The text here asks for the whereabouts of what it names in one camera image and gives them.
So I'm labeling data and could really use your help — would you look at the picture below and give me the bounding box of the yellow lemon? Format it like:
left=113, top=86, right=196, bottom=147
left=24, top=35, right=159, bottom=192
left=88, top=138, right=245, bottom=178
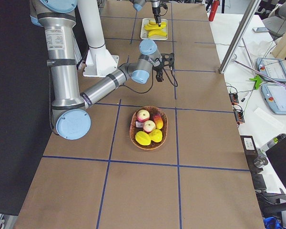
left=148, top=129, right=163, bottom=143

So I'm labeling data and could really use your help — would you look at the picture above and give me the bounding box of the aluminium frame post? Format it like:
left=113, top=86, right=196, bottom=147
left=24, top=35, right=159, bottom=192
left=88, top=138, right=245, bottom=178
left=219, top=0, right=261, bottom=74

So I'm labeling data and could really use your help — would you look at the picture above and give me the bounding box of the red fire extinguisher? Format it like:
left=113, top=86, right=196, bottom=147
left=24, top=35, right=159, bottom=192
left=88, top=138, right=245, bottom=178
left=208, top=0, right=220, bottom=21

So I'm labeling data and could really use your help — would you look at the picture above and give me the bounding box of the yellow banana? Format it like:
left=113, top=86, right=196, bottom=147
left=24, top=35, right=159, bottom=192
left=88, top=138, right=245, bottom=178
left=148, top=30, right=167, bottom=38
left=148, top=31, right=168, bottom=40
left=144, top=24, right=166, bottom=31
left=149, top=20, right=167, bottom=25

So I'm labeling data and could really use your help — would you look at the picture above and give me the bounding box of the teach pendant near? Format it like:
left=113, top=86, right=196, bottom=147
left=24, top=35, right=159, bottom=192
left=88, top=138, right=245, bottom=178
left=261, top=84, right=286, bottom=115

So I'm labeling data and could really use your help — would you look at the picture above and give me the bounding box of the pale red apple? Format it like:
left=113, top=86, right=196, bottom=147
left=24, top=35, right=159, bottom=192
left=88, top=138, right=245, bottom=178
left=136, top=109, right=150, bottom=123

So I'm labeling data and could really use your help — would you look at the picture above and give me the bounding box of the yellow starfruit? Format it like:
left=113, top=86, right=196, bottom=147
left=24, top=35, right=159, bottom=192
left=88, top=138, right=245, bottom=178
left=135, top=131, right=151, bottom=146

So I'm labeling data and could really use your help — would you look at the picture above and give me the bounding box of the white bear tray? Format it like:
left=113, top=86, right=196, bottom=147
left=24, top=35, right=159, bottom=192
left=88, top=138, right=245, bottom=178
left=140, top=18, right=168, bottom=41

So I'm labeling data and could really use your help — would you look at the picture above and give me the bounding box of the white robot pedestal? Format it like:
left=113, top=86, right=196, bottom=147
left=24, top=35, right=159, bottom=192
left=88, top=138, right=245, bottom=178
left=77, top=0, right=119, bottom=77

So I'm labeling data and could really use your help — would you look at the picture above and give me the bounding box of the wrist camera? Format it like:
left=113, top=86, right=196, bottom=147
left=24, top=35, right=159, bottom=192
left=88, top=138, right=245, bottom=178
left=161, top=52, right=178, bottom=87

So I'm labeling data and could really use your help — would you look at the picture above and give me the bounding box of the long reacher grabber tool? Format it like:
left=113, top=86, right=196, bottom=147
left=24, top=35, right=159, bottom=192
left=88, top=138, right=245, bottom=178
left=232, top=59, right=286, bottom=88

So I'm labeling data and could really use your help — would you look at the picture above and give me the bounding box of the teach pendant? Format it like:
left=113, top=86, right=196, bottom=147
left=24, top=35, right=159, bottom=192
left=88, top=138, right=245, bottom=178
left=256, top=57, right=286, bottom=83
left=261, top=84, right=286, bottom=115

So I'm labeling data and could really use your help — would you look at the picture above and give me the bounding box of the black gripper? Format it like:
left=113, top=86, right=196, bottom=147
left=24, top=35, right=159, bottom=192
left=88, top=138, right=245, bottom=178
left=155, top=65, right=163, bottom=82
left=151, top=1, right=161, bottom=27

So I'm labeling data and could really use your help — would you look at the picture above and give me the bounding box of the red yellow mango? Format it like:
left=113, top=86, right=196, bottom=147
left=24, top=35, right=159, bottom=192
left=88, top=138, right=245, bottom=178
left=153, top=113, right=163, bottom=130

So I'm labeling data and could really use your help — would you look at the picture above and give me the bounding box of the teach pendant far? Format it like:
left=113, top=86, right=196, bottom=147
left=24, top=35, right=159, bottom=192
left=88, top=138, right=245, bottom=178
left=256, top=57, right=286, bottom=83

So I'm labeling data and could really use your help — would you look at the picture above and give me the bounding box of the brown wicker basket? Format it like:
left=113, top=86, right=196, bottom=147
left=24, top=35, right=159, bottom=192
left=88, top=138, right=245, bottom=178
left=129, top=106, right=168, bottom=150

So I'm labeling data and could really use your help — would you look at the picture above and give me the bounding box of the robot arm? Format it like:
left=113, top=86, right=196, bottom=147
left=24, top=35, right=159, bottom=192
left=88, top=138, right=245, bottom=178
left=30, top=0, right=164, bottom=140
left=130, top=0, right=161, bottom=27

